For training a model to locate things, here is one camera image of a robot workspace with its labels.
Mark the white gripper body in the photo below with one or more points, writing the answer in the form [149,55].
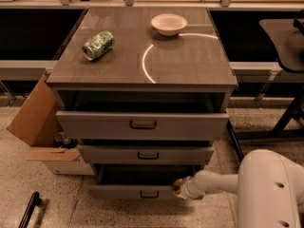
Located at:
[186,187]

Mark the grey bottom drawer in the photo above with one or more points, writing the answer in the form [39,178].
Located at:
[139,182]

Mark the grey drawer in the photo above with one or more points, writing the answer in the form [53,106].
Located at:
[154,155]
[142,126]
[139,182]

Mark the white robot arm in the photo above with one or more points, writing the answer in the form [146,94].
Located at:
[269,189]

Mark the grey middle drawer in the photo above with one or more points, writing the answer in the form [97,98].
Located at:
[154,155]

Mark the grey drawer cabinet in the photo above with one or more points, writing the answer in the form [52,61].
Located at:
[145,72]

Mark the grey top drawer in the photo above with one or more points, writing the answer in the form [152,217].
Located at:
[142,126]

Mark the open cardboard box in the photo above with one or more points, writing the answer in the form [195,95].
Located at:
[35,125]

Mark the cans inside cardboard box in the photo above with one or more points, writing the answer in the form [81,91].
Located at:
[61,140]

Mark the black bar on floor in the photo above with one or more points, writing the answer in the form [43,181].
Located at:
[33,202]

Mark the white bowl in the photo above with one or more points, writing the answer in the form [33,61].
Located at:
[169,24]

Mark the green soda can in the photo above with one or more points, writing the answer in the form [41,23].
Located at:
[99,45]

